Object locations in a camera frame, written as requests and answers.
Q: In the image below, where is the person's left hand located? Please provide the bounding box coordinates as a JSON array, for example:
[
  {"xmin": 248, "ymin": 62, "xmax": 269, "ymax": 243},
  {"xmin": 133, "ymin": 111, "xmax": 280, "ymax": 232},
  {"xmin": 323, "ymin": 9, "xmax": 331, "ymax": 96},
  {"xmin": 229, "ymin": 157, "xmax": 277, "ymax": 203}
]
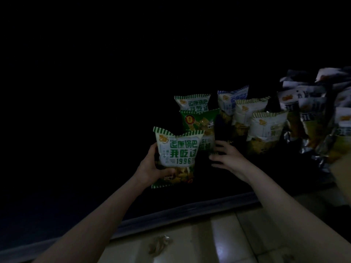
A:
[{"xmin": 133, "ymin": 142, "xmax": 177, "ymax": 189}]

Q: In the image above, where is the person's right hand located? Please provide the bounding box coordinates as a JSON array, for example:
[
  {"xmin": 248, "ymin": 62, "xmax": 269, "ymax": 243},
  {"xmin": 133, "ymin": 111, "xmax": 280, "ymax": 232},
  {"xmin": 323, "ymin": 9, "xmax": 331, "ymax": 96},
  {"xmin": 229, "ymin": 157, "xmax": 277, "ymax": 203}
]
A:
[{"xmin": 209, "ymin": 140, "xmax": 256, "ymax": 184}]

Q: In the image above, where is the green striped white snack packet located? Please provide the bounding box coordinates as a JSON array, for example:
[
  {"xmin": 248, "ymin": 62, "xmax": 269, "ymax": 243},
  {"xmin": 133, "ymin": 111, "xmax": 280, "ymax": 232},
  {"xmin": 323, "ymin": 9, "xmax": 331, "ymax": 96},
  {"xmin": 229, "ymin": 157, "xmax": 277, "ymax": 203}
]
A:
[
  {"xmin": 174, "ymin": 94, "xmax": 211, "ymax": 111},
  {"xmin": 152, "ymin": 126, "xmax": 205, "ymax": 189}
]

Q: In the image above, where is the person's left forearm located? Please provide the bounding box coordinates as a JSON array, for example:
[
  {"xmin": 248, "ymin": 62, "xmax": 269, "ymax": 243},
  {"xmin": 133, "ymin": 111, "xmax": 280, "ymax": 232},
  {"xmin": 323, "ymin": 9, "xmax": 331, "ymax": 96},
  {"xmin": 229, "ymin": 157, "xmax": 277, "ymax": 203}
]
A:
[{"xmin": 31, "ymin": 175, "xmax": 150, "ymax": 263}]

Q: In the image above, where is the person's right forearm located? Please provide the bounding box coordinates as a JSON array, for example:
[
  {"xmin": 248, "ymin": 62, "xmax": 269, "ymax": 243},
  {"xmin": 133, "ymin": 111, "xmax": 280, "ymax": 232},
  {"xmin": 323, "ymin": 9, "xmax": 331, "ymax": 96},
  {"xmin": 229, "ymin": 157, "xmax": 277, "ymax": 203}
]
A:
[{"xmin": 241, "ymin": 167, "xmax": 351, "ymax": 263}]

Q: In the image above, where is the dark purple snack packet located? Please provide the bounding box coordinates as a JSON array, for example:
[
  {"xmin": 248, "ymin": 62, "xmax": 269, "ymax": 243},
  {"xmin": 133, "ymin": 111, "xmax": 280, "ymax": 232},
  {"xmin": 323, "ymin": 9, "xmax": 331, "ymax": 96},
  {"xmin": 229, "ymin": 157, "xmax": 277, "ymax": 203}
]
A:
[{"xmin": 214, "ymin": 113, "xmax": 234, "ymax": 155}]

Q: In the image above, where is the dark green snack packet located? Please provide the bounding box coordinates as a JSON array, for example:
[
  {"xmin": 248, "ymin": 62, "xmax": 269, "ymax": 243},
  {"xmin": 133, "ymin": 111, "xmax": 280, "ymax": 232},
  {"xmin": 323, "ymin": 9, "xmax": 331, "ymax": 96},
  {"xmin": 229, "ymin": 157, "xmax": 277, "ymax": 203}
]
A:
[{"xmin": 179, "ymin": 108, "xmax": 220, "ymax": 160}]

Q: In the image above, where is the olive striped white snack packet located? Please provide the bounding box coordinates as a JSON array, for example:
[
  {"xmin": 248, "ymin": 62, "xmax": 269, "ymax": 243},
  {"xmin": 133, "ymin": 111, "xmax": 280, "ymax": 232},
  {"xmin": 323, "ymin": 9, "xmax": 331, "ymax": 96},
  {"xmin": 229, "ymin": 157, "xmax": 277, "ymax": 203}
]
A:
[
  {"xmin": 232, "ymin": 97, "xmax": 271, "ymax": 140},
  {"xmin": 246, "ymin": 111, "xmax": 289, "ymax": 157}
]

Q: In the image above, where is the blue striped white snack packet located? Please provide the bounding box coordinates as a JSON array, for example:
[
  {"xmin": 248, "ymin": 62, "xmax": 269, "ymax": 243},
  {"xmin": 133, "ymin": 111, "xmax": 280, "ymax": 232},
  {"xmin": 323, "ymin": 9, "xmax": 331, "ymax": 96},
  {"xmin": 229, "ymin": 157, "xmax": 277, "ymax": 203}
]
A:
[{"xmin": 217, "ymin": 86, "xmax": 249, "ymax": 121}]

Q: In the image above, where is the crumpled wrapper scrap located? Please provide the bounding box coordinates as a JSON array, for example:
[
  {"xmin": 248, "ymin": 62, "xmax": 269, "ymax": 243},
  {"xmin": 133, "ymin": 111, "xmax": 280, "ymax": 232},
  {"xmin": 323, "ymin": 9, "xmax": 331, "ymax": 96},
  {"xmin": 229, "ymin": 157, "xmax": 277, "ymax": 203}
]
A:
[{"xmin": 148, "ymin": 235, "xmax": 173, "ymax": 256}]

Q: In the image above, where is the pile of white yellow packets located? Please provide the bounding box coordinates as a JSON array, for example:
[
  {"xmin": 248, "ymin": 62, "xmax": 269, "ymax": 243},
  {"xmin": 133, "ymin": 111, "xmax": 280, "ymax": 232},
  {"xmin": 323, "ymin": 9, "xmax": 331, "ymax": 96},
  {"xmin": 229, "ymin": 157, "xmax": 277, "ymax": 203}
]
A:
[{"xmin": 277, "ymin": 67, "xmax": 351, "ymax": 173}]

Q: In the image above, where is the brown cardboard box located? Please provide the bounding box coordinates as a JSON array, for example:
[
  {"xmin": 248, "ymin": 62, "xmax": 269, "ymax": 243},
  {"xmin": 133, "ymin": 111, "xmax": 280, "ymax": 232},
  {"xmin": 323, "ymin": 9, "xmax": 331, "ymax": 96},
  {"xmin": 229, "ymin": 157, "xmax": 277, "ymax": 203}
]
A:
[{"xmin": 330, "ymin": 153, "xmax": 351, "ymax": 206}]

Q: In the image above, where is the grey shelf edge rail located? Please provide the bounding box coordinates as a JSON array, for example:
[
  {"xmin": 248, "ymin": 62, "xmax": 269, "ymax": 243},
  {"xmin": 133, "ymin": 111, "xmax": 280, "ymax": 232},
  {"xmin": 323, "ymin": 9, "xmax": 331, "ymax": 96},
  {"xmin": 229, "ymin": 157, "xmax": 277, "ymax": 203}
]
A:
[{"xmin": 0, "ymin": 192, "xmax": 261, "ymax": 263}]

